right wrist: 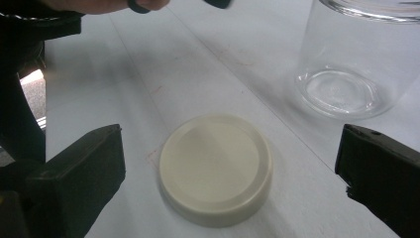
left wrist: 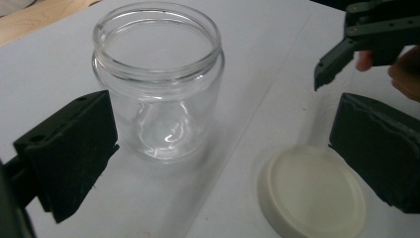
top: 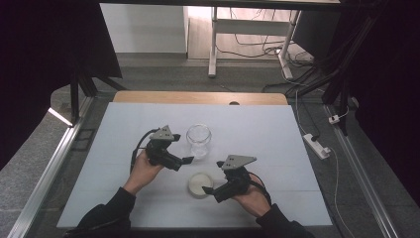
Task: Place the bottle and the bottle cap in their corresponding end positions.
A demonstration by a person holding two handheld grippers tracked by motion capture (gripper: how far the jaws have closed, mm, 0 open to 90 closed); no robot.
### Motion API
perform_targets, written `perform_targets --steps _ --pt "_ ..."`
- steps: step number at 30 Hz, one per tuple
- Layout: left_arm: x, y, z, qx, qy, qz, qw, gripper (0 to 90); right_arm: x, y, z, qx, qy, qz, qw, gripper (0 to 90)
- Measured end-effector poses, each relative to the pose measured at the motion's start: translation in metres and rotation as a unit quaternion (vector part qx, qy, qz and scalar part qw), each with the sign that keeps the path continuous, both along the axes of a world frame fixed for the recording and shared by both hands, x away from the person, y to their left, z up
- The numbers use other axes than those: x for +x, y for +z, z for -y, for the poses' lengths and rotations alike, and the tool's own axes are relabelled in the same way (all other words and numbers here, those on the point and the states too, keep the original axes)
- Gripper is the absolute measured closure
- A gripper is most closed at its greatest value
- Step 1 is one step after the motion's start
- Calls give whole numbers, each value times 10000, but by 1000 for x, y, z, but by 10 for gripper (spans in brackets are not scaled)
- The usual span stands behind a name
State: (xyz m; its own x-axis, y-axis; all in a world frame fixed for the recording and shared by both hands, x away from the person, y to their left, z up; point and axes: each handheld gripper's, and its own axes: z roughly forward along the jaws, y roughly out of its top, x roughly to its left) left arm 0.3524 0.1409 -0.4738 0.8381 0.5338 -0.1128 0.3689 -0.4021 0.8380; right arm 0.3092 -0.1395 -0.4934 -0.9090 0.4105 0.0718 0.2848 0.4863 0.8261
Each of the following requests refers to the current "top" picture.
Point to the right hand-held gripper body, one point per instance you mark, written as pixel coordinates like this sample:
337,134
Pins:
232,180

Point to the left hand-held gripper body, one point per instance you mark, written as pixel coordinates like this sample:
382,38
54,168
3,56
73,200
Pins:
160,152

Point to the white jar lid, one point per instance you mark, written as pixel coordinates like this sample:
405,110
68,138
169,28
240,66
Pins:
199,184

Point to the clear glass jar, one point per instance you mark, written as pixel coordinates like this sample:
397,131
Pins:
198,139

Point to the person's left hand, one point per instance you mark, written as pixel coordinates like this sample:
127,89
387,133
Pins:
142,173

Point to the person's right hand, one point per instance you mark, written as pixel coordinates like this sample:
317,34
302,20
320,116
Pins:
254,200

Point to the wooden table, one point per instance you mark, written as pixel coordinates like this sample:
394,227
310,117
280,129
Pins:
165,97

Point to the white foam board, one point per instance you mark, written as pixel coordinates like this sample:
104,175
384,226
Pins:
264,132

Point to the white power strip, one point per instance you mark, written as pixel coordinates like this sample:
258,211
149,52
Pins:
315,145

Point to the black metal stand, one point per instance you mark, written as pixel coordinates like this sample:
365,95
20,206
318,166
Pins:
340,72
74,95

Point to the small white adapter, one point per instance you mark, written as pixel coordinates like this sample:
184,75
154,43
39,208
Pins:
334,119

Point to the black curtain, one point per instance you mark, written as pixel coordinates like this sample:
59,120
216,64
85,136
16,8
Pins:
33,66
389,82

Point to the aluminium rail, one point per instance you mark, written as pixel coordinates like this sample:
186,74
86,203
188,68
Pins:
363,178
49,172

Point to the white desk frame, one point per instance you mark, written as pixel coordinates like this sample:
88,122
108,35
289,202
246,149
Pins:
251,27

